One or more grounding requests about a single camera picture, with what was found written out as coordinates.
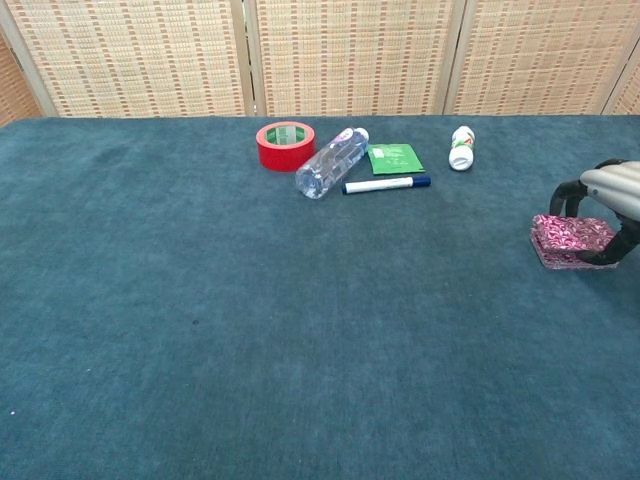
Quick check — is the woven bamboo screen panel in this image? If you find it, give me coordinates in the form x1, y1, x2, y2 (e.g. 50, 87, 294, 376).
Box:
243, 0, 467, 118
602, 59, 640, 117
0, 0, 257, 119
0, 29, 42, 128
442, 0, 640, 117

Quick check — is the green foil packet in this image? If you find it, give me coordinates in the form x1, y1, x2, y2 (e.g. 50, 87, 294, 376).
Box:
367, 142, 426, 176

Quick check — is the small white drink bottle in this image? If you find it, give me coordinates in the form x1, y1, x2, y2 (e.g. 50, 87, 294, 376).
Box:
448, 125, 477, 172

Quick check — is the red tape roll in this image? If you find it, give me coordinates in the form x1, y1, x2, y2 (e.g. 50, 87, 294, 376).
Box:
255, 120, 317, 174

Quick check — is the teal felt table cloth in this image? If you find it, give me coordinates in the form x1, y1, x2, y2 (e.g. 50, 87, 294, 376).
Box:
0, 114, 640, 480

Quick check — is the white marker with blue cap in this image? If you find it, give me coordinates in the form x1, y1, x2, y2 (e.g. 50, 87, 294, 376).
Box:
342, 174, 433, 196

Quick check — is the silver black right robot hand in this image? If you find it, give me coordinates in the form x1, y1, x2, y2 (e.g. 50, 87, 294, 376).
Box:
549, 158, 640, 267

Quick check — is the clear plastic water bottle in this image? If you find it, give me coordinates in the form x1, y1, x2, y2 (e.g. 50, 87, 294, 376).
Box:
294, 126, 371, 201

